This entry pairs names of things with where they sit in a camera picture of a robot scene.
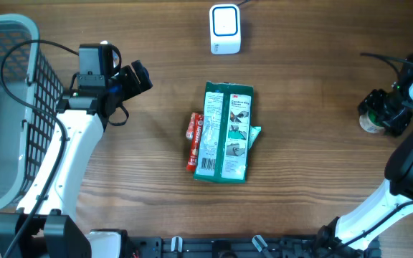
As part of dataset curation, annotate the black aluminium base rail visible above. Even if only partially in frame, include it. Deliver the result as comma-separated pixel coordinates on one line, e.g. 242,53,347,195
127,234,381,258

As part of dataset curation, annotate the white barcode scanner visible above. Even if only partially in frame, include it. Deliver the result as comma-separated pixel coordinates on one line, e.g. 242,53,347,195
209,4,242,55

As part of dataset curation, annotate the orange red snack packet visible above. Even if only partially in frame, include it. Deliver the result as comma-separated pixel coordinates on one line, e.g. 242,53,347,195
186,113,197,140

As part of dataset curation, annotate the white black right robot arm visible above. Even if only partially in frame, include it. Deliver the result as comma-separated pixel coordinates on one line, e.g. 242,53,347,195
310,53,413,257

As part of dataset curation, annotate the teal tissue packet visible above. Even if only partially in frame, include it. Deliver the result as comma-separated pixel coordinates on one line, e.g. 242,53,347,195
248,126,262,149

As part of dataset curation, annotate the grey plastic mesh basket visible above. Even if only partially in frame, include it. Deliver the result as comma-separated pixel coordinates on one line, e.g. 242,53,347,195
0,14,63,210

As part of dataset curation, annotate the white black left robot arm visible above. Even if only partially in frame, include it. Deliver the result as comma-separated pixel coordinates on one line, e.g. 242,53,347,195
0,44,153,257

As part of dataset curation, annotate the green sponge package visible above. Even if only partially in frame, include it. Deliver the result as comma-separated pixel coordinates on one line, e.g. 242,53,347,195
194,82,254,183

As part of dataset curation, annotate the green lid jar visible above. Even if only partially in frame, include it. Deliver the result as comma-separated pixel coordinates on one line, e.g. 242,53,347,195
359,113,385,133

